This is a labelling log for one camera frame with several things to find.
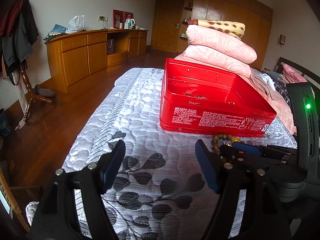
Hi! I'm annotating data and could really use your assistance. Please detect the brown wooden bead bracelet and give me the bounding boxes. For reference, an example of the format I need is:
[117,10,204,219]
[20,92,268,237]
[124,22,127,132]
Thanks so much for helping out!
[211,133,242,155]

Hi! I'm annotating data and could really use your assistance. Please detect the pink bedspread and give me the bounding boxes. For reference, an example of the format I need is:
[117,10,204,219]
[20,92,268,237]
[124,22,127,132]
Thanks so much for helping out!
[245,68,297,134]

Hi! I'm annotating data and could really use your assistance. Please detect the grey leaf-pattern quilted mat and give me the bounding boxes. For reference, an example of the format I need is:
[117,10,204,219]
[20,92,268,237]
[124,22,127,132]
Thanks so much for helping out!
[24,67,298,240]

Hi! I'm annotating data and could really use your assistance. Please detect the plaid folded clothes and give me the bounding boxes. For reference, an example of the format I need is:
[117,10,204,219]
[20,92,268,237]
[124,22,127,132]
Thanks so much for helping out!
[274,80,291,106]

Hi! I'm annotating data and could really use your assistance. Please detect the white cloth on bed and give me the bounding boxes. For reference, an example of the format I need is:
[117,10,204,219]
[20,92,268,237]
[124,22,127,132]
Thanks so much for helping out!
[258,73,276,91]

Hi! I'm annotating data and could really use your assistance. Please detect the red tin box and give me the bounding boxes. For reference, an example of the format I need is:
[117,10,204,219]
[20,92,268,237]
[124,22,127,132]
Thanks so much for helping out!
[159,59,276,138]

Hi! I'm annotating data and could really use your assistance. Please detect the pink folded clothes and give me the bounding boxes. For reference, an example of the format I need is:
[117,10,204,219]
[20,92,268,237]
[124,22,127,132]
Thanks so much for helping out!
[283,64,307,83]

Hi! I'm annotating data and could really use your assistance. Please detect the dark wooden headboard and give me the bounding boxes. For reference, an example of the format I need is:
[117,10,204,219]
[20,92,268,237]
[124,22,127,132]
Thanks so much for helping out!
[274,57,319,89]

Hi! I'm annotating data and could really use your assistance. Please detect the lower pink folded quilt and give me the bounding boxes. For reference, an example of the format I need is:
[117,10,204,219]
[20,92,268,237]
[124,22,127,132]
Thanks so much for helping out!
[175,45,252,78]

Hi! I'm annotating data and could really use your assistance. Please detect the wooden coat stand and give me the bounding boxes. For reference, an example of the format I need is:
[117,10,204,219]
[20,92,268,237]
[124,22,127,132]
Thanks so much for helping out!
[20,60,52,122]

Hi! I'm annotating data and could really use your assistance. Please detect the grey slipper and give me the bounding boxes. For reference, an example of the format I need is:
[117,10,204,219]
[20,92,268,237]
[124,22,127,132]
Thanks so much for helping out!
[34,85,55,98]

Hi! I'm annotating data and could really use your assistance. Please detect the spotted yellow folded blanket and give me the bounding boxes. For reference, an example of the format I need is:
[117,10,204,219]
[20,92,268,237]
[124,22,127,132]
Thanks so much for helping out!
[187,19,246,40]

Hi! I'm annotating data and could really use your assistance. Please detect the wooden sideboard cabinet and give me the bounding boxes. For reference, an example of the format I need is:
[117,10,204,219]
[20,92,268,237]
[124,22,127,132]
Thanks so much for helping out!
[45,29,148,93]

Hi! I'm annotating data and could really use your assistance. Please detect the grey gift bag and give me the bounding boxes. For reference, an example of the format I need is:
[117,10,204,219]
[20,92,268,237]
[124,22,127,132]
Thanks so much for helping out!
[107,39,114,55]

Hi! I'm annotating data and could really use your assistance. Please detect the dark grey hanging coat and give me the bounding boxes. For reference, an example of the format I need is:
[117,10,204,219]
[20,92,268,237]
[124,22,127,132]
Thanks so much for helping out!
[1,0,39,73]

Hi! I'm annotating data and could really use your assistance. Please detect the white electric kettle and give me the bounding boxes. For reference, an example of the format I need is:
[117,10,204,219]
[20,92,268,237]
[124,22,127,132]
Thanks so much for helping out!
[124,14,135,29]

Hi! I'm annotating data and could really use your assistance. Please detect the blue cloth on sideboard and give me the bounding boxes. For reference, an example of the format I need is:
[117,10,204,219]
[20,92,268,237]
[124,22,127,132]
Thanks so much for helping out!
[43,24,67,41]

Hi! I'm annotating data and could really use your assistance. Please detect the white plastic bag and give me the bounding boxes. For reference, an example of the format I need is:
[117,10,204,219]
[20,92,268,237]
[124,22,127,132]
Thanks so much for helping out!
[66,15,86,34]

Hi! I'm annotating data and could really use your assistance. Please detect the red hanging jacket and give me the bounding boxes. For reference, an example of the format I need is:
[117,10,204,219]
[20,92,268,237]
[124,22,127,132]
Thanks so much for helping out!
[0,0,24,36]

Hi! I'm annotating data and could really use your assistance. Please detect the wall phone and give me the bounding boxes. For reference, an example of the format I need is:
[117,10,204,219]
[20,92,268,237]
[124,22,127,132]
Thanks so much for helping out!
[279,35,286,46]

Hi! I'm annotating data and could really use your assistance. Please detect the wooden wardrobe wall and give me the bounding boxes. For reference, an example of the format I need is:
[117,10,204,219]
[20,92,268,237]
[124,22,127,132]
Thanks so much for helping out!
[151,0,273,69]

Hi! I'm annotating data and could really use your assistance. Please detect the red picture frame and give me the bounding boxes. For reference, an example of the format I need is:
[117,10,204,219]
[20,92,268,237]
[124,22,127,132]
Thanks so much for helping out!
[112,9,134,29]

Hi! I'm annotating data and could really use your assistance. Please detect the wall power socket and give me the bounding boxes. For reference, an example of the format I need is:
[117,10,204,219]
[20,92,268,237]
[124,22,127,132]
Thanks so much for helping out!
[98,16,108,21]

